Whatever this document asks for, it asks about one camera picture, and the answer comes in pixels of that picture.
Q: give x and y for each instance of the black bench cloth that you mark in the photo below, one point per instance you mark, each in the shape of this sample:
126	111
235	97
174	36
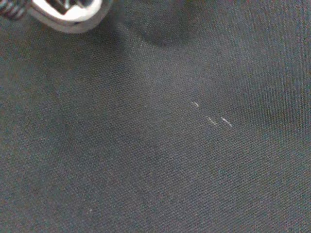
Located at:
155	136

